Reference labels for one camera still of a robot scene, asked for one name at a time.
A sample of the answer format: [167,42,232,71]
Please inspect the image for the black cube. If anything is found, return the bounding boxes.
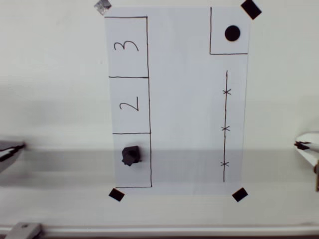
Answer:
[121,145,143,167]

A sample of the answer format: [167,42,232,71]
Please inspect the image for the black tape piece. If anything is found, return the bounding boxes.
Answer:
[108,188,125,202]
[231,187,249,203]
[240,0,263,20]

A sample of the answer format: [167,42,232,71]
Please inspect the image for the black round sticker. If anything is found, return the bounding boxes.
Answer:
[224,25,241,42]

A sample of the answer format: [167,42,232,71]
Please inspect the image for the white paper sheet with drawn boxes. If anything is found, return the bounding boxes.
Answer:
[103,6,251,196]

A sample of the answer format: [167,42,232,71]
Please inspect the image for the grey tape piece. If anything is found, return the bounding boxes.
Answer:
[94,0,112,16]

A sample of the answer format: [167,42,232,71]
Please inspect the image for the grey metal bracket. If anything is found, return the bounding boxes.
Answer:
[4,222,43,239]

